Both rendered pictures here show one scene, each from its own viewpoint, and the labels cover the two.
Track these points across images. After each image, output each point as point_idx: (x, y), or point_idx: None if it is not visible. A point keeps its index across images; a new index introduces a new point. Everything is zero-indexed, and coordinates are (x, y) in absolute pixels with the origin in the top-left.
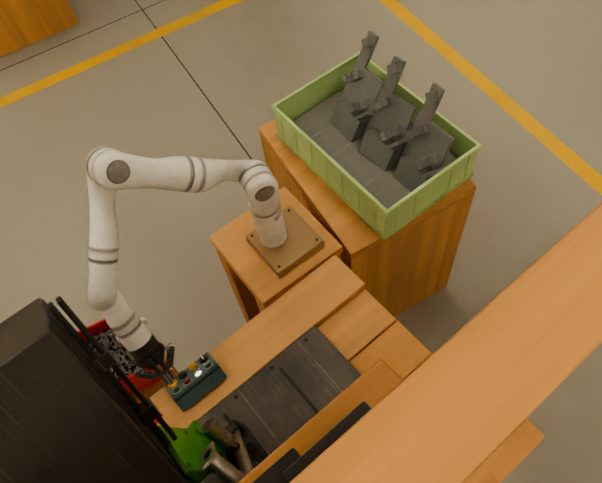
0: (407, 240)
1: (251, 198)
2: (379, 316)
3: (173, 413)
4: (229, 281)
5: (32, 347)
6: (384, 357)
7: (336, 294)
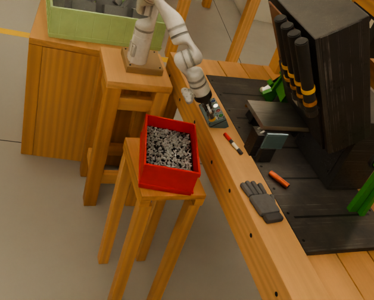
0: None
1: (158, 12)
2: (212, 62)
3: (226, 131)
4: (99, 133)
5: None
6: (233, 71)
7: None
